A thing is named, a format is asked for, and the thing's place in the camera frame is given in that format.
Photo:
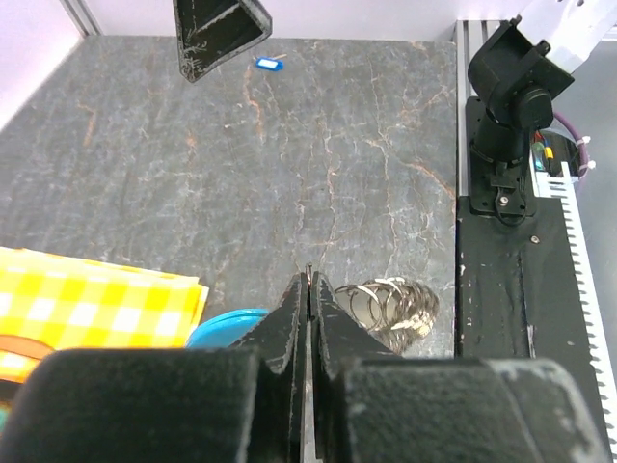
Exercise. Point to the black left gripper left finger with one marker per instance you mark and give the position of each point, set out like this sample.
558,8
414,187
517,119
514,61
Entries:
243,403

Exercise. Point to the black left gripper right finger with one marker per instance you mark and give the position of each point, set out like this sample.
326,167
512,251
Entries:
371,405

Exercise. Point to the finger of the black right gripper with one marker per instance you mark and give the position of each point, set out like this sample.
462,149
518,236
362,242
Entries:
211,32

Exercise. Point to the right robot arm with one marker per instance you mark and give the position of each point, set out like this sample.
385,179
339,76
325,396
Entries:
519,70

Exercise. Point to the blue key tag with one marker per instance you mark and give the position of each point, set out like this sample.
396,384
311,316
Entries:
270,63

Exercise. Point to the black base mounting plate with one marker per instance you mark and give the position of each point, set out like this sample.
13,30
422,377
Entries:
520,291

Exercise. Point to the yellow checkered cloth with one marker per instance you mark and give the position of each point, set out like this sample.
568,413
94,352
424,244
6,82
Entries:
51,303

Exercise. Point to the black teal square plate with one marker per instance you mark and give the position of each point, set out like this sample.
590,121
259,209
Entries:
9,388

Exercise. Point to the aluminium corner post right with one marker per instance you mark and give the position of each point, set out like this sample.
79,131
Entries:
82,17

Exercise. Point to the grey slotted cable duct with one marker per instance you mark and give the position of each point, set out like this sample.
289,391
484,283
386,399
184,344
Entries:
583,265

